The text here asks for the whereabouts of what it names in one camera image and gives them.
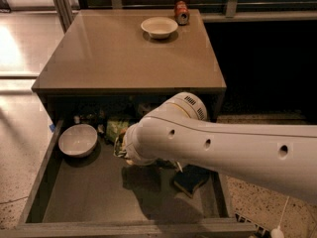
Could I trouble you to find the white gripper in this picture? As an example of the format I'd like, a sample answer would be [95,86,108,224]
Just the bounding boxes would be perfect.
[124,124,156,166]

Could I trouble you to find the green jalapeno chip bag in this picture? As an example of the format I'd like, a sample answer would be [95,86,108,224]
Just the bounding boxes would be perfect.
[114,129,134,166]

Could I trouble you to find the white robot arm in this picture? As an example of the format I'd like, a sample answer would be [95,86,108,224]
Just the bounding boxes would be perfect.
[124,92,317,204]

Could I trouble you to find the green snack bag in drawer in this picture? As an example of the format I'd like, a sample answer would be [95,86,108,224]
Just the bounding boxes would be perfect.
[106,115,136,143]

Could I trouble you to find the white bowl in drawer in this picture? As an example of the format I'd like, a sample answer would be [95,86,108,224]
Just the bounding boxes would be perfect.
[58,124,97,158]

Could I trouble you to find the open grey top drawer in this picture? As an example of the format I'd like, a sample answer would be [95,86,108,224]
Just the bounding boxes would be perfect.
[0,106,257,238]

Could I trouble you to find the grey cabinet with glossy top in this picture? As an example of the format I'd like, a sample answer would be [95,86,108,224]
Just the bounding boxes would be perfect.
[32,9,226,119]

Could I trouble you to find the black and yellow sponge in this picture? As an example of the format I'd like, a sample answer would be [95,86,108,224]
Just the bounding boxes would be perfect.
[173,165,210,198]

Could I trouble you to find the blue tape piece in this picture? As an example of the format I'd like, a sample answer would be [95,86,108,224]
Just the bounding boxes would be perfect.
[49,124,55,132]

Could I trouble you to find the white bowl on cabinet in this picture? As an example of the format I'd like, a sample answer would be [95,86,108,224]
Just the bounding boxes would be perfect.
[141,17,178,39]

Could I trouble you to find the orange soda can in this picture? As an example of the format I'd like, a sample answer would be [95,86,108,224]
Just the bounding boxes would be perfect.
[174,1,190,26]

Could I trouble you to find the white power cable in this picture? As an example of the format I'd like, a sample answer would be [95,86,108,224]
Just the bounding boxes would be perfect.
[278,195,291,229]

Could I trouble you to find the white cable plug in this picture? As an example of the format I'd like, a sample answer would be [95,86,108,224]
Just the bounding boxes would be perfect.
[270,227,284,238]

